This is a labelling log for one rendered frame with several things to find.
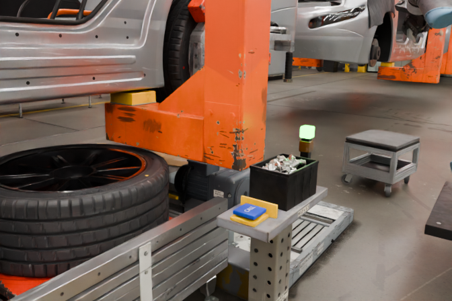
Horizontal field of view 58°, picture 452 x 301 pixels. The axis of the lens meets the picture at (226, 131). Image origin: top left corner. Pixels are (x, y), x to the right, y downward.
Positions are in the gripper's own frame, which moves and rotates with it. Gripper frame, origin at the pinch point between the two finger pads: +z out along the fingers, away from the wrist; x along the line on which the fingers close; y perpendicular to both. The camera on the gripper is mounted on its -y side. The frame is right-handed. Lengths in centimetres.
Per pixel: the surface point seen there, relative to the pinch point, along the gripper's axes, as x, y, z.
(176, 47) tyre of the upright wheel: -88, -39, -22
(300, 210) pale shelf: -76, 51, -30
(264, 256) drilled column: -93, 57, -26
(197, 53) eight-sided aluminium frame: -82, -36, -16
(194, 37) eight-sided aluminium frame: -79, -39, -22
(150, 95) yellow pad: -107, -23, -23
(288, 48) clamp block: -43, -32, 9
